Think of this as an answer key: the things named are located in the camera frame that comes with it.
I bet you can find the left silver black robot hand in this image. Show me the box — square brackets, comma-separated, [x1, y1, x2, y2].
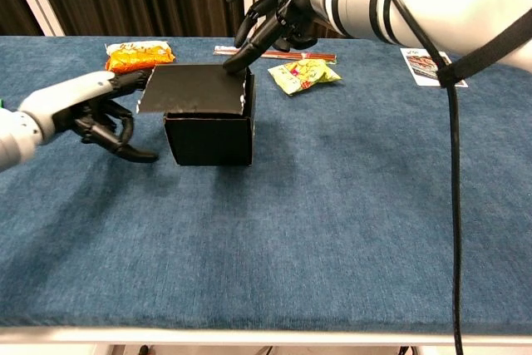
[18, 67, 160, 164]

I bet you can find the blue table cloth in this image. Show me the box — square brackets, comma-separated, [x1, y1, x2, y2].
[0, 36, 532, 329]

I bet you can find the red snack stick packet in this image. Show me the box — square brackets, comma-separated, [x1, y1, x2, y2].
[214, 45, 337, 64]

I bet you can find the white picture card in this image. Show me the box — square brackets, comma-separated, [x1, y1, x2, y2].
[399, 47, 469, 88]

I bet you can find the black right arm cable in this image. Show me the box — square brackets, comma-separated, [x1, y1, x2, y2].
[365, 0, 469, 355]

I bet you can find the yellow green snack packet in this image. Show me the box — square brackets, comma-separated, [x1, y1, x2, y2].
[267, 58, 342, 96]

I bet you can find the black foldable paper box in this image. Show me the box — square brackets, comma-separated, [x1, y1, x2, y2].
[135, 62, 257, 167]

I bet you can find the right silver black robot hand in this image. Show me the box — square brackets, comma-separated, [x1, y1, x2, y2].
[223, 0, 346, 73]

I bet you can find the orange snack packet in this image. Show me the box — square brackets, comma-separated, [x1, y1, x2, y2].
[104, 41, 176, 75]

